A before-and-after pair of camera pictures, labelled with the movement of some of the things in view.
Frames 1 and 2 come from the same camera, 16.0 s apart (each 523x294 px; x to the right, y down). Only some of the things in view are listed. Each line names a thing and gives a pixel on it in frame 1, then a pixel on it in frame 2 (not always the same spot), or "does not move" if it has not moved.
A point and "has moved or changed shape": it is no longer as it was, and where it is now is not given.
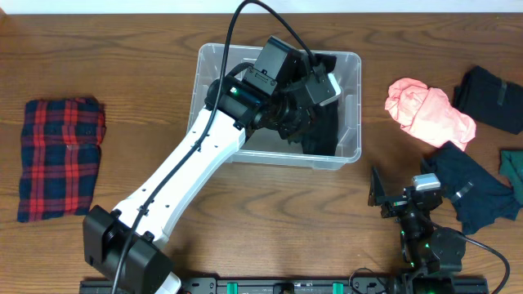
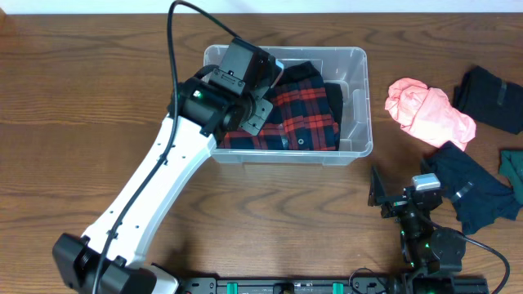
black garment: x=488 y=97 does not move
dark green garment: x=511 y=167 does not move
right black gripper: x=377 y=197 does not move
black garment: x=323 y=138 has moved or changed shape
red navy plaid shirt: x=60 y=157 → x=301 y=118
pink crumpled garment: x=427 y=113 does not move
